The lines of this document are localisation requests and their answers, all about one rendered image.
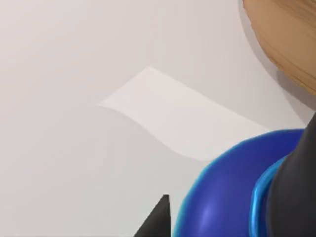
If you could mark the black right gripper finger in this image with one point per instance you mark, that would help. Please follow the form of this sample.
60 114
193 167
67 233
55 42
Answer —
160 222

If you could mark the round wooden board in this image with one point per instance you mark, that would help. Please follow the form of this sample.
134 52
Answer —
284 37

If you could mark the black cone-shaped post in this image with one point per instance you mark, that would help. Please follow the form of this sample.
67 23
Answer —
293 197

